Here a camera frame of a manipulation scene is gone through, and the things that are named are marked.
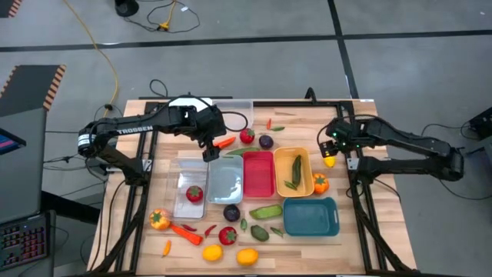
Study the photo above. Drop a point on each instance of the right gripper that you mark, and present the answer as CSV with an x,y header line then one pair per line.
x,y
344,132

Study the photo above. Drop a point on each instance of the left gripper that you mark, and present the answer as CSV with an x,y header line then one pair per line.
x,y
207,123

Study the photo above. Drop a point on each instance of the orange bell pepper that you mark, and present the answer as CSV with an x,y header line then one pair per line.
x,y
320,184

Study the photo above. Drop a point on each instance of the clear plastic bin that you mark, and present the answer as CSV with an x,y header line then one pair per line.
x,y
180,173

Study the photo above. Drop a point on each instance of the yellow plastic basket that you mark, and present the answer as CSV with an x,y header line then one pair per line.
x,y
282,169

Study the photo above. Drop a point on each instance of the small green chili pepper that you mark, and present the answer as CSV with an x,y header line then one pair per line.
x,y
290,185
277,129

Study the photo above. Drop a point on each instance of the purple plum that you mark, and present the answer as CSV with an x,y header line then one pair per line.
x,y
266,141

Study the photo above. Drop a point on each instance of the small orange toy vegetable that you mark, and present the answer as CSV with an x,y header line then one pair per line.
x,y
268,124

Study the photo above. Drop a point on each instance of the red chili pepper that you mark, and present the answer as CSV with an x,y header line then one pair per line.
x,y
210,230
188,227

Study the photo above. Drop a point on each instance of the light green cucumber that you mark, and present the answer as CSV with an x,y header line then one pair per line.
x,y
265,212

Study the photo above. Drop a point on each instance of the yellow-orange bell pepper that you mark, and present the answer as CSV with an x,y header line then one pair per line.
x,y
159,220

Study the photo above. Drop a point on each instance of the dark green avocado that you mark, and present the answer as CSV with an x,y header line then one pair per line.
x,y
260,233

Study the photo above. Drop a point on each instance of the green pea pod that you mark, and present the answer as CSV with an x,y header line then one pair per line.
x,y
276,231

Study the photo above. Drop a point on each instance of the small orange chili pepper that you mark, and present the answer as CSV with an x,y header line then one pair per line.
x,y
167,248

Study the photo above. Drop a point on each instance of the orange fruit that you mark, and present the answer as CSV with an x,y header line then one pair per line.
x,y
247,257

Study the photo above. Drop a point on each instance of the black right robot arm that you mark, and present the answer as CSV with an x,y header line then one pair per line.
x,y
403,138

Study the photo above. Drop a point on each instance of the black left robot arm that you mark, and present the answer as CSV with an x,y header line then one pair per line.
x,y
130,129

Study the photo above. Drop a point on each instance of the light grey plastic basket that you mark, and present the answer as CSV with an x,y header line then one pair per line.
x,y
225,181

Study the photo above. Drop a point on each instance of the red plastic basket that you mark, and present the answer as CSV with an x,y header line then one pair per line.
x,y
258,175

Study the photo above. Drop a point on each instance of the white plastic container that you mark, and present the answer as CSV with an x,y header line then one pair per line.
x,y
201,101

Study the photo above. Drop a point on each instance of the frosted translucent plastic container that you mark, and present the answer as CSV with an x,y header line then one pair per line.
x,y
238,105

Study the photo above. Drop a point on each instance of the black clamp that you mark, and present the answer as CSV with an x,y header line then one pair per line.
x,y
310,96

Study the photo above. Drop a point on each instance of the dark purple eggplant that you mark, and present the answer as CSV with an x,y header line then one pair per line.
x,y
231,213

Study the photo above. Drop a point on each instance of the teal plastic basket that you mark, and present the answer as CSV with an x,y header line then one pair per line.
x,y
311,217

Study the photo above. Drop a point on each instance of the yellow extension plug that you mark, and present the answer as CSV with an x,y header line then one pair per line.
x,y
164,26

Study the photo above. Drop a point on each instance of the grey metal stand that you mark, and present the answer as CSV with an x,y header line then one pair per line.
x,y
480,148

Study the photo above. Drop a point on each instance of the black equipment box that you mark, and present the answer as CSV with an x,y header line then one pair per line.
x,y
482,124

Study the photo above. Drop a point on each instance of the black round stand base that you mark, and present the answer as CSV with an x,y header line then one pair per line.
x,y
127,7

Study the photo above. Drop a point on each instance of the striped-edge black floor mat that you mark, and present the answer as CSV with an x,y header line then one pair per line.
x,y
27,88
7,7

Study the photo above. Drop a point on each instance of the laptop screen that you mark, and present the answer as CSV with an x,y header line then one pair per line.
x,y
9,142

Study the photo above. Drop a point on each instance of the backlit keyboard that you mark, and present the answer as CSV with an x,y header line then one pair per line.
x,y
23,242

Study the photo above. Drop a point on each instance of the black aluminium table frame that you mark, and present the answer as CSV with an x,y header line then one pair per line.
x,y
292,104

